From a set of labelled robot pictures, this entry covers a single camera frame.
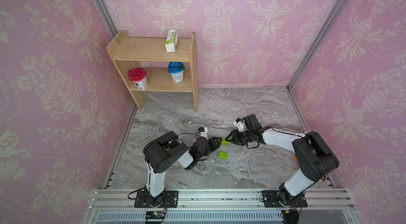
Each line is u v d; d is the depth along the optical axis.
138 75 0.84
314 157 0.46
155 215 0.73
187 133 0.97
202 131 0.86
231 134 0.85
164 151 0.51
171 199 0.74
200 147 0.71
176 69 0.88
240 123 0.87
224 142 0.89
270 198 0.73
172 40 0.76
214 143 0.85
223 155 0.85
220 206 0.76
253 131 0.74
